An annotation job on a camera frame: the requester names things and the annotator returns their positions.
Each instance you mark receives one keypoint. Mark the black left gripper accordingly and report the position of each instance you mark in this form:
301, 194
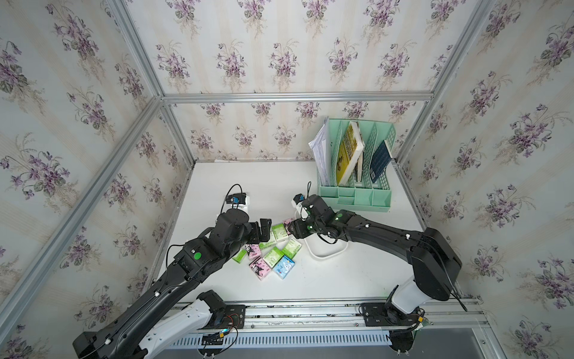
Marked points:
255, 237

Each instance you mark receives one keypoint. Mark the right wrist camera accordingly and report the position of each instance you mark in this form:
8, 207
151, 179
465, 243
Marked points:
296, 203

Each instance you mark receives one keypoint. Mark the white storage box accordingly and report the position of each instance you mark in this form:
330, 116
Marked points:
319, 250

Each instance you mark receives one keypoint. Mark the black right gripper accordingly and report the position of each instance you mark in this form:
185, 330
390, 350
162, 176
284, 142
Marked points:
297, 229

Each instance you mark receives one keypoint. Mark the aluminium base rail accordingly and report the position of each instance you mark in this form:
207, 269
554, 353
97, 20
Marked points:
331, 323

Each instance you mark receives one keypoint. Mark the white paper stack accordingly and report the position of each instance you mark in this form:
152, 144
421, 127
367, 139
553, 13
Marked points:
320, 147

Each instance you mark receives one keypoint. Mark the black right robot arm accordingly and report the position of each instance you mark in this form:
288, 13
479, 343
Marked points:
434, 263

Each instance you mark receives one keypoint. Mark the yellow cover book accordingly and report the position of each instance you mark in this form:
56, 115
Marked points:
351, 148

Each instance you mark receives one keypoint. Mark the mint green desk organizer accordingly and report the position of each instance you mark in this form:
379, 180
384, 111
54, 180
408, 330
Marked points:
359, 193

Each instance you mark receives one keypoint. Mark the blue tissue pack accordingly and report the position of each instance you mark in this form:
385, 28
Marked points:
283, 267

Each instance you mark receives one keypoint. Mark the pink tissue pack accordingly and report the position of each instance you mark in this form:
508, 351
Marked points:
287, 224
260, 268
253, 251

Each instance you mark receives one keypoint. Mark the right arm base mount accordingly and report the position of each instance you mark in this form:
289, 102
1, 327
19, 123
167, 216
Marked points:
390, 314

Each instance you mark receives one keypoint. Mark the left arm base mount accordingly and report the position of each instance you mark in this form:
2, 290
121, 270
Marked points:
219, 316

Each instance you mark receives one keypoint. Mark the green tissue pack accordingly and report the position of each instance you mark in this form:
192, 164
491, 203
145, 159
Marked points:
273, 257
279, 232
292, 248
240, 256
269, 244

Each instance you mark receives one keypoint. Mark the dark blue book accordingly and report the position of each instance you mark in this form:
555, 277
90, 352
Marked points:
379, 162

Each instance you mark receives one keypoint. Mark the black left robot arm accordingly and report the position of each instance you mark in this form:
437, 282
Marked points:
194, 263

